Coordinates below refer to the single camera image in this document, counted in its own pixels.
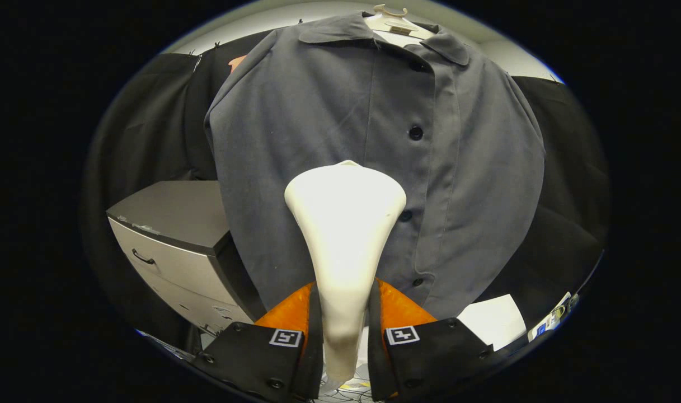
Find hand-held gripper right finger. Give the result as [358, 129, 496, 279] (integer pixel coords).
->
[367, 278, 506, 401]

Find grey button shirt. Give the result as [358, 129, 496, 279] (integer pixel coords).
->
[204, 12, 546, 321]

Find grey drawer cabinet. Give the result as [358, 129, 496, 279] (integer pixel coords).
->
[106, 180, 268, 336]

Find white flat panel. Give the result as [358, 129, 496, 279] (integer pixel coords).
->
[458, 294, 527, 352]

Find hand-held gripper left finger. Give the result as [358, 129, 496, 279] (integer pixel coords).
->
[192, 282, 324, 402]

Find white garment steamer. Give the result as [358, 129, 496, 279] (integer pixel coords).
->
[284, 160, 407, 392]

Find white tray with small items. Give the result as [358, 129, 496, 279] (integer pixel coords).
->
[528, 291, 579, 342]

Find cream mannequin hanger stand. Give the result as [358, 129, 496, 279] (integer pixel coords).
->
[364, 4, 435, 40]

